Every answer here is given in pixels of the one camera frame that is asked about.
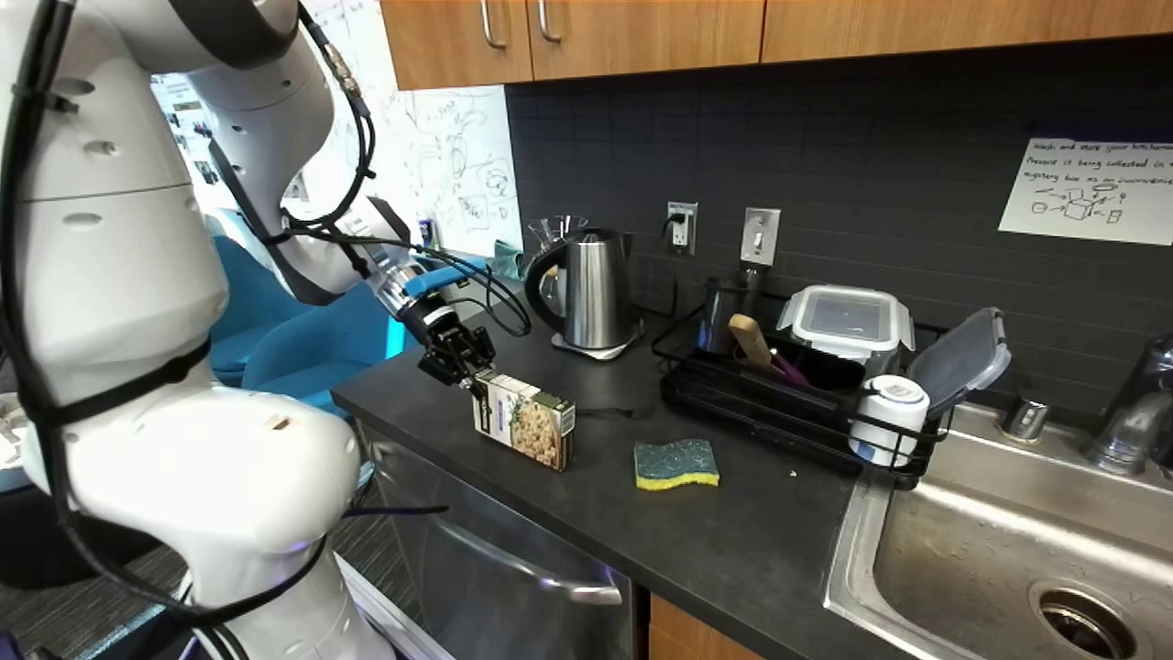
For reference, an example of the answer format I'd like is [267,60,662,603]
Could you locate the clear plastic lidded container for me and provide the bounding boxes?
[775,284,916,366]

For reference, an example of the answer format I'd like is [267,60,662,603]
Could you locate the stainless steel dishwasher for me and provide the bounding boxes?
[362,418,651,660]

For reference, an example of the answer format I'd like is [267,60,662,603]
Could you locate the white cup in rack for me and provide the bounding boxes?
[852,372,932,468]

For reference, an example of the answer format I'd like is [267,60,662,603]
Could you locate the wooden brush handle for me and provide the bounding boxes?
[725,312,783,374]

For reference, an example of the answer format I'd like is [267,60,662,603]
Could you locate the wooden lower cabinet door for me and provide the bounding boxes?
[646,593,769,660]

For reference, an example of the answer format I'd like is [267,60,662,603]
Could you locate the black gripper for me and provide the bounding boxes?
[399,290,498,399]

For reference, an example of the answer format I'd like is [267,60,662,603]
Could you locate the wooden cabinet door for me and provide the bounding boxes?
[379,0,534,92]
[758,0,1173,66]
[646,593,769,660]
[525,0,769,85]

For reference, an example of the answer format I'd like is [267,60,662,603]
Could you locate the yellow and green sponge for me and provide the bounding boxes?
[631,435,723,497]

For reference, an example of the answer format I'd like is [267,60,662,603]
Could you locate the white wall light switch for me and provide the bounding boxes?
[737,203,786,273]

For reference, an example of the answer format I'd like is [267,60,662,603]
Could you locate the black wire dish rack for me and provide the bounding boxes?
[653,290,961,490]

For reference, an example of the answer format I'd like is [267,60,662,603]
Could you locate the white paper wall sign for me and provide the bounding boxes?
[998,132,1173,247]

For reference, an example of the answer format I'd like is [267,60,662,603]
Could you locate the grey plastic container lid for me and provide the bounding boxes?
[907,306,1016,416]

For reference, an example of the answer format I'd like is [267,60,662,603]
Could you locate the blue chair with light stripe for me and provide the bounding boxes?
[212,231,426,416]

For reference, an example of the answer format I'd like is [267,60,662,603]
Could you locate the stainless steel sink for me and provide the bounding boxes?
[822,399,1173,660]

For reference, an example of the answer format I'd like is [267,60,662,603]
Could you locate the kettle power base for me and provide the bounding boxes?
[548,325,651,366]

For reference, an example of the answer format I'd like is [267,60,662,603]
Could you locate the stainless steel electric kettle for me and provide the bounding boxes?
[525,228,637,360]

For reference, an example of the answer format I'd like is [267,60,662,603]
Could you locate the blue utensil in rack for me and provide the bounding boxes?
[695,290,725,357]

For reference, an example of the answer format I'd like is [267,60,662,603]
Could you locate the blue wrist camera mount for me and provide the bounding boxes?
[392,258,477,319]

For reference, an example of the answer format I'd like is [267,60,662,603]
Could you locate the wooden upper cabinet door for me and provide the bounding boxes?
[379,0,534,92]
[758,0,1173,66]
[525,0,769,85]

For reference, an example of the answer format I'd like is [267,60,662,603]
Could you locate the white wall power outlet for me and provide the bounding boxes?
[663,198,706,258]

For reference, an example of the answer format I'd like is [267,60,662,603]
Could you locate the metal cabinet handle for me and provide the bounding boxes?
[527,0,570,48]
[472,0,511,57]

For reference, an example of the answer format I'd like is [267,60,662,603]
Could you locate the metal sink faucet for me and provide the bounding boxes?
[1083,333,1173,478]

